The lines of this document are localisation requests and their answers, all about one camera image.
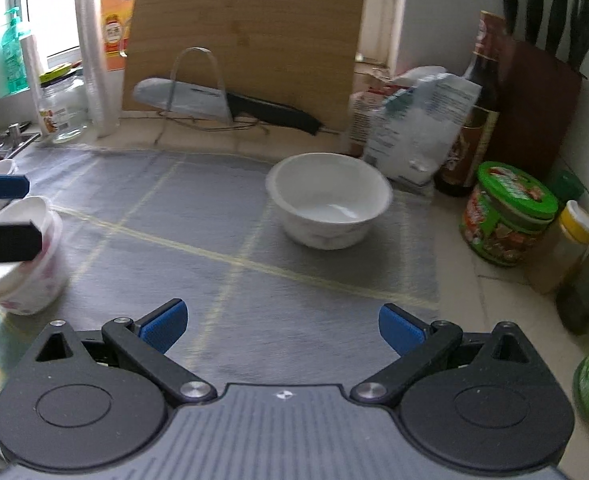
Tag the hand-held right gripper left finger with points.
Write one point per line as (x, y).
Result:
(164, 327)

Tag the dark sauce bottle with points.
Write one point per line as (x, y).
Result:
(484, 110)

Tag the orange cooking oil bottle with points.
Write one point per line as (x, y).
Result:
(114, 25)

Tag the black kitchen scissors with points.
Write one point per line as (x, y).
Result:
(581, 35)

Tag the green cap container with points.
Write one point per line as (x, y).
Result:
(566, 187)

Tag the metal sink fitting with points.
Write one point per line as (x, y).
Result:
(18, 132)

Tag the green dish soap bottle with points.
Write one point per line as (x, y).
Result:
(14, 60)

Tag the yellow-lid spice jar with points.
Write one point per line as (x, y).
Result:
(559, 255)

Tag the white plastic packet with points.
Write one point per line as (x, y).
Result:
(414, 125)

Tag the short plastic wrap roll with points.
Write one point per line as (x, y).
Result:
(30, 75)

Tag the steel sink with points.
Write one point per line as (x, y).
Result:
(35, 136)

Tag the white floral bowl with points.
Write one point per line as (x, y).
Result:
(324, 195)
(29, 210)
(37, 290)

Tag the grey checked towel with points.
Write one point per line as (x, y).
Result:
(174, 240)

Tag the tall plastic wrap roll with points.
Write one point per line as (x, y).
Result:
(97, 60)

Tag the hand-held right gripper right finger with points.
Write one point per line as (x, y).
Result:
(399, 332)

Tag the bamboo cutting board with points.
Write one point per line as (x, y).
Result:
(249, 35)

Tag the green lidded jar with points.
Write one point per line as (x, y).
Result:
(504, 225)

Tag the wooden knife block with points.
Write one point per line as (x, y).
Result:
(534, 110)

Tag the glass jar with green lid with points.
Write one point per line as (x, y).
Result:
(64, 110)

